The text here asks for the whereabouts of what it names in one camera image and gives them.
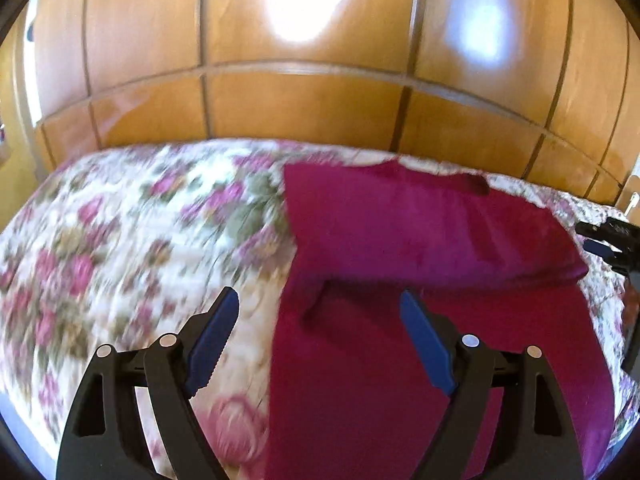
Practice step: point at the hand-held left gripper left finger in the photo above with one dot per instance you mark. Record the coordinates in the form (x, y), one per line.
(212, 350)

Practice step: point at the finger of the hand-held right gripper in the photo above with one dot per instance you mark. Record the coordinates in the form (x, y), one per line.
(612, 229)
(607, 252)

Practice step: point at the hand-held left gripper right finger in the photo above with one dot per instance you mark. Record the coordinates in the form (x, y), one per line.
(427, 345)

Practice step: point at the maroon knit garment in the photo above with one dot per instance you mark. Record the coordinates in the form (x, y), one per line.
(390, 230)

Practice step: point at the wooden bed board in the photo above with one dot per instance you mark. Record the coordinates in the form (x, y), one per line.
(631, 187)

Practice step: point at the floral bedspread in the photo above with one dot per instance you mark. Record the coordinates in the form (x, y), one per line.
(125, 240)

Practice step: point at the wooden wardrobe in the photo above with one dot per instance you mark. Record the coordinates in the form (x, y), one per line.
(310, 50)

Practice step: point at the white metal bracket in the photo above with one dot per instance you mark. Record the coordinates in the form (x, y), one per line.
(631, 206)

